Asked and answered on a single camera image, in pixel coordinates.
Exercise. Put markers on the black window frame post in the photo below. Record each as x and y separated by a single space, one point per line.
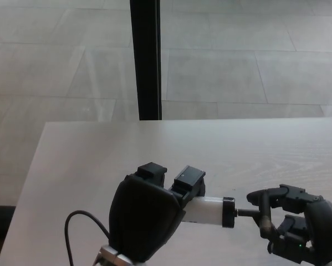
145 61

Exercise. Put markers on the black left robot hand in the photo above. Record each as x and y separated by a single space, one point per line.
143 216

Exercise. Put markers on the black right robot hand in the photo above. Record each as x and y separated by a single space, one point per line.
321 221

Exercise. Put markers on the black floor baseboard strip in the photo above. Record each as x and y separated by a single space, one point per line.
0 220

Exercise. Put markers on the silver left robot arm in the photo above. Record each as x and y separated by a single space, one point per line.
111 256

